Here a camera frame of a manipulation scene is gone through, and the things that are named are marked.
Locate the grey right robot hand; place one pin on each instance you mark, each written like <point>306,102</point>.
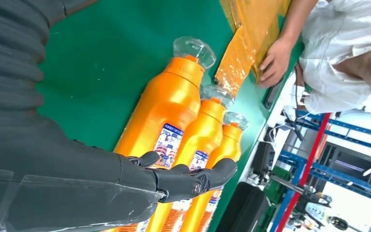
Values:
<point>60,179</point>

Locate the yellow taped cardboard sheet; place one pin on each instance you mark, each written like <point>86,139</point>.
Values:
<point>256,28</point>

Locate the person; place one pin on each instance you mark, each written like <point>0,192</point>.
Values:
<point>339,48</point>

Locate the blue metal rack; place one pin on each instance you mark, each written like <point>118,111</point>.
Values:
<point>348,179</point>

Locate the black zip carry case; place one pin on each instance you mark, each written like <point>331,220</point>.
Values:
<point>243,208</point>

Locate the red metal post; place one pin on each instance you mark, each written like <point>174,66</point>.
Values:
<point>307,169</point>

